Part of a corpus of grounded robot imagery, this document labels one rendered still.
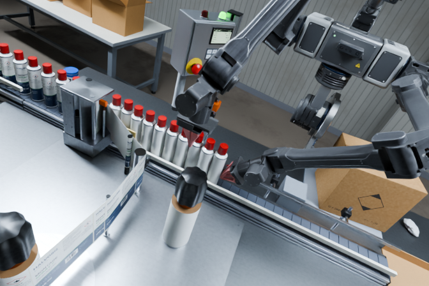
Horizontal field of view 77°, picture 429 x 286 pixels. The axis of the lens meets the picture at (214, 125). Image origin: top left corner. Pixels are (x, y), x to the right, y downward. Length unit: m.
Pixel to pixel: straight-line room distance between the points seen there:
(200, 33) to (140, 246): 0.68
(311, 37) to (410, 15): 2.28
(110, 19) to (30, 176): 1.72
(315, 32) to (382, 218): 0.82
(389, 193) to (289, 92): 2.59
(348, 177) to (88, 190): 0.98
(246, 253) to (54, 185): 0.70
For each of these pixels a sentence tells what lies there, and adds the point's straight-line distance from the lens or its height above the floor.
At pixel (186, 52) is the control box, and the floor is 1.37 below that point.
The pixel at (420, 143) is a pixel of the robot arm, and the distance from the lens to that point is 0.74.
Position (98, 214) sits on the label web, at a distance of 0.81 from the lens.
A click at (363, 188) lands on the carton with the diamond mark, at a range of 1.25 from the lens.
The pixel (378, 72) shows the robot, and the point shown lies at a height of 1.43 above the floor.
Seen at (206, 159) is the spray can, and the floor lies 1.01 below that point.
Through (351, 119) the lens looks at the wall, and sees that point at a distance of 3.72.
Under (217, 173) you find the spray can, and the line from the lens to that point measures 1.06.
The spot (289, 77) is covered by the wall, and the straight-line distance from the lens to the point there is 3.63.
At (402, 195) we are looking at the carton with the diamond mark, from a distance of 1.31.
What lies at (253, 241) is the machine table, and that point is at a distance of 1.10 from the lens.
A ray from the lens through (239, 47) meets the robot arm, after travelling 0.64.
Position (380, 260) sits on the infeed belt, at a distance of 1.30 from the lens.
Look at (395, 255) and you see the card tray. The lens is 1.44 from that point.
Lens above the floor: 1.70
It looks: 35 degrees down
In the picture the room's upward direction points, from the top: 18 degrees clockwise
